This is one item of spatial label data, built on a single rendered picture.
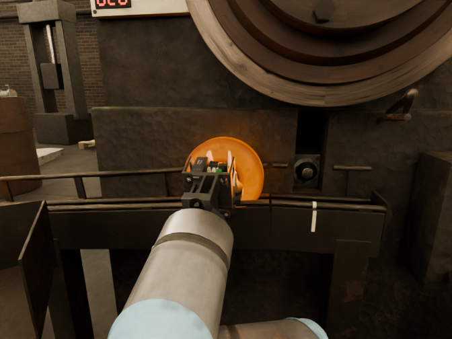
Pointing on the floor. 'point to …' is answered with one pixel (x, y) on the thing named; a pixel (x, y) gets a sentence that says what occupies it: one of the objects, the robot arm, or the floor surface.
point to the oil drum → (17, 145)
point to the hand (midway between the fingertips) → (223, 167)
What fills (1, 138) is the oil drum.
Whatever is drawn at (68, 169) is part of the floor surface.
